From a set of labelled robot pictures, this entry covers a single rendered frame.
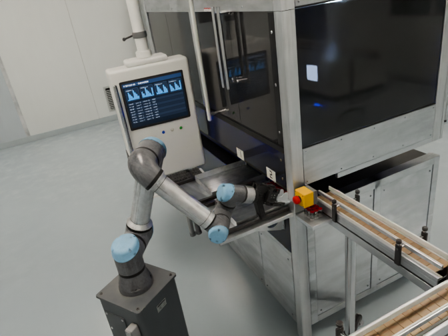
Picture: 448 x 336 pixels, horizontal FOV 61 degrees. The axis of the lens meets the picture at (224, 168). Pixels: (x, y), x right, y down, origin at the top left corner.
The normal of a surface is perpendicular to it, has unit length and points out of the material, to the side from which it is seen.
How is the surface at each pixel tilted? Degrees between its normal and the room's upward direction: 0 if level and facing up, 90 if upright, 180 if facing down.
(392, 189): 90
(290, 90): 90
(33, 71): 90
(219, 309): 0
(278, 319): 0
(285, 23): 90
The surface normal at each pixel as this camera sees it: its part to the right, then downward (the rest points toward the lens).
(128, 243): -0.15, -0.83
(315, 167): 0.43, 0.34
